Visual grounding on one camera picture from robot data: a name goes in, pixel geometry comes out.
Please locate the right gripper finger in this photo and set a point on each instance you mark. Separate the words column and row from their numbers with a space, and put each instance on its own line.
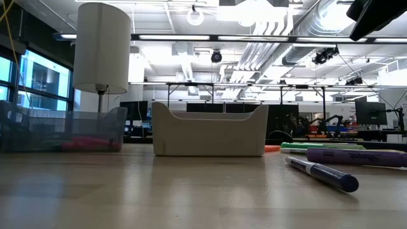
column 354, row 9
column 381, row 16

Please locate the light green highlighter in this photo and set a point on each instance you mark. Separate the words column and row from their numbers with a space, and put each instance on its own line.
column 346, row 147

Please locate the purple Sharpie highlighter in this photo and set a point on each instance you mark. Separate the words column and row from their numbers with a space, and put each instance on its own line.
column 343, row 157

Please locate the white barrel green marker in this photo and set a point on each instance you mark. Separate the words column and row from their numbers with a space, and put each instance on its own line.
column 292, row 150

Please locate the blue dry-erase marker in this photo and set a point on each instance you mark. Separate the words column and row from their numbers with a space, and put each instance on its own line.
column 330, row 176

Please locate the grey opaque plastic bin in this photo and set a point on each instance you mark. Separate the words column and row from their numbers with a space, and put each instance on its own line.
column 210, row 136

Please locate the background black robot arm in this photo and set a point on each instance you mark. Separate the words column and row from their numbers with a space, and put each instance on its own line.
column 321, row 127

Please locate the black ceiling spotlight cluster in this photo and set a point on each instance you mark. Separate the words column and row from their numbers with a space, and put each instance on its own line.
column 322, row 57
column 354, row 81

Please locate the computer monitor on stand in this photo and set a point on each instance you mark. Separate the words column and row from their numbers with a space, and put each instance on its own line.
column 370, row 113

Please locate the black monitor stand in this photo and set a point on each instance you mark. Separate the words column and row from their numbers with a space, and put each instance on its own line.
column 401, row 121

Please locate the large black panel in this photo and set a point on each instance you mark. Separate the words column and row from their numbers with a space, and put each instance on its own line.
column 280, row 117

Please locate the black beam with light strips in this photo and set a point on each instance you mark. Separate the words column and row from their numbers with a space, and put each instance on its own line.
column 213, row 38

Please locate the black computer monitor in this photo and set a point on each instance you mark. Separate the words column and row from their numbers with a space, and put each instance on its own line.
column 203, row 107
column 238, row 107
column 133, row 109

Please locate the orange highlighter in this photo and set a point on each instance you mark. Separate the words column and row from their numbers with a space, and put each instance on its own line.
column 273, row 148

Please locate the white cylindrical table lamp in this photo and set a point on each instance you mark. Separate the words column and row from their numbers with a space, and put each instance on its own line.
column 101, row 47

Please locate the large glass window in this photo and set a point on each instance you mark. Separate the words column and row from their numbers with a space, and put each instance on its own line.
column 44, row 76

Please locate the smoky translucent plastic bin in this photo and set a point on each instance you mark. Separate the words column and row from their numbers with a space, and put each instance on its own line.
column 38, row 127

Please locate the silver ventilation duct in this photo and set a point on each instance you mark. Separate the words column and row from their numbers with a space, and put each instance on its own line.
column 299, row 54

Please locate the black background table frame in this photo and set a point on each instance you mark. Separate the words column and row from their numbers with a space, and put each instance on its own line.
column 190, row 84
column 302, row 86

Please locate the black ceiling camera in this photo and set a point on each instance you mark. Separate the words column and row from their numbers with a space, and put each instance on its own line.
column 216, row 57

